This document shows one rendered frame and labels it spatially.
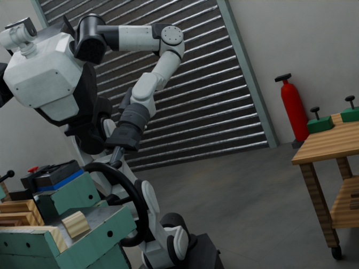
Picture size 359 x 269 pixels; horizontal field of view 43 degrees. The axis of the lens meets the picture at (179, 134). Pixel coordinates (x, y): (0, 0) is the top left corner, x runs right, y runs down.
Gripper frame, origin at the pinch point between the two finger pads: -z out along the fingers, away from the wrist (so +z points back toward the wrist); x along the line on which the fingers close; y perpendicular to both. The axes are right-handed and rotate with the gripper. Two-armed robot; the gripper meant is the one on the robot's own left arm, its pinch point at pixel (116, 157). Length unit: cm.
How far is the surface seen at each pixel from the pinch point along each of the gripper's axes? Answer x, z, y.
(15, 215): 1.1, -32.3, 21.6
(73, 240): -22.4, -36.4, 24.3
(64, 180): -1.8, -18.2, 15.8
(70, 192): -3.5, -20.4, 13.3
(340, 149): -49, 55, -68
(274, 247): -10, 33, -129
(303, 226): -20, 51, -137
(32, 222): -4.9, -33.1, 21.0
